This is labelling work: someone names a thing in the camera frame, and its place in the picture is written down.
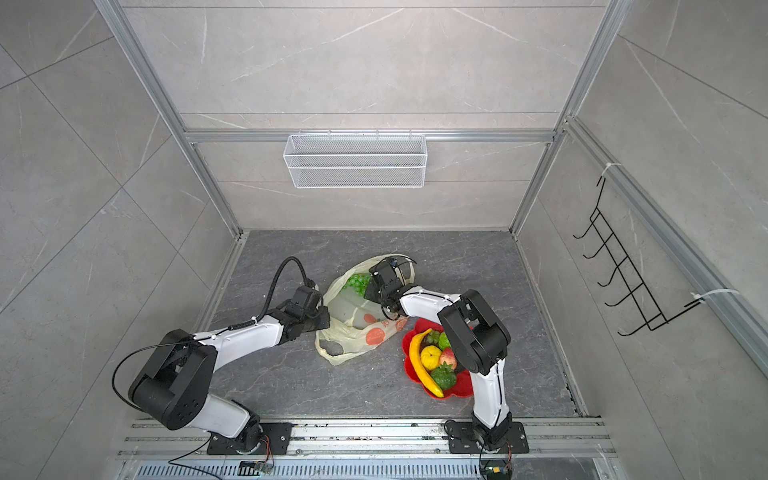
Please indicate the red flower-shaped plate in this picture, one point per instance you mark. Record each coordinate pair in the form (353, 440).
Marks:
(463, 387)

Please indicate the aluminium mounting rail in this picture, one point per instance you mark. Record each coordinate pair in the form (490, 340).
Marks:
(379, 438)

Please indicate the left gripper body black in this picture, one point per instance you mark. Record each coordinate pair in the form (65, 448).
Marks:
(320, 320)

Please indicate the cream plastic shopping bag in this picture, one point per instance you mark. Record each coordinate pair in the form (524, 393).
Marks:
(357, 325)

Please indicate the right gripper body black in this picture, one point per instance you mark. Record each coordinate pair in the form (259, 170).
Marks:
(373, 294)

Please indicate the black wire hook rack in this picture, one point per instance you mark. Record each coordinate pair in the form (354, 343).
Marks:
(626, 272)

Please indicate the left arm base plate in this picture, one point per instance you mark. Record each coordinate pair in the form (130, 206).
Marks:
(254, 440)

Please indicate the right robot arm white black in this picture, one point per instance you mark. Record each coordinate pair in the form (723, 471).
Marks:
(478, 338)

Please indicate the yellow fake bell pepper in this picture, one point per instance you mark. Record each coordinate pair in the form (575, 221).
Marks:
(429, 357)

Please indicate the green fake grapes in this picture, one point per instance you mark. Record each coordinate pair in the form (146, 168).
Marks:
(358, 283)

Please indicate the yellow fake banana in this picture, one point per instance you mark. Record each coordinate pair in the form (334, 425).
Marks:
(415, 359)

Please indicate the green fake custard apple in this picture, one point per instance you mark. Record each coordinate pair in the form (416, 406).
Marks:
(443, 342)

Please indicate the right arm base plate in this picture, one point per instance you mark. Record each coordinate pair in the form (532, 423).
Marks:
(473, 437)

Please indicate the white wire mesh basket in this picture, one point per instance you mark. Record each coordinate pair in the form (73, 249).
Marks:
(355, 161)

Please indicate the red fake apple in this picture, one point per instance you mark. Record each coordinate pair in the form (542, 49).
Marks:
(447, 358)

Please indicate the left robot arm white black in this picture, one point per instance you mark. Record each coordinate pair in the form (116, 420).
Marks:
(174, 385)

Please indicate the green fake pepper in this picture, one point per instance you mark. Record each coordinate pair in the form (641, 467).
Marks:
(444, 377)

